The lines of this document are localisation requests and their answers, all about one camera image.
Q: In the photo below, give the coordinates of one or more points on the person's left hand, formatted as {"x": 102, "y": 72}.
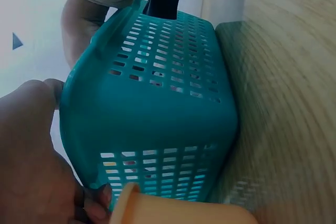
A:
{"x": 29, "y": 155}

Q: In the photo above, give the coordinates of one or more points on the person's right hand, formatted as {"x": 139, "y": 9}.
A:
{"x": 76, "y": 27}

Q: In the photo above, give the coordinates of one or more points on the person's left thumb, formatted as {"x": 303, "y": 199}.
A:
{"x": 53, "y": 90}

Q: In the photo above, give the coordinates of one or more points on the person's left fingers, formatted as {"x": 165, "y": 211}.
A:
{"x": 96, "y": 207}

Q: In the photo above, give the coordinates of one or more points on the teal plastic slotted basket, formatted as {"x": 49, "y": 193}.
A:
{"x": 147, "y": 119}

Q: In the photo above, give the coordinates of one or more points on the orange plastic cup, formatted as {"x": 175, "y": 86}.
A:
{"x": 168, "y": 211}

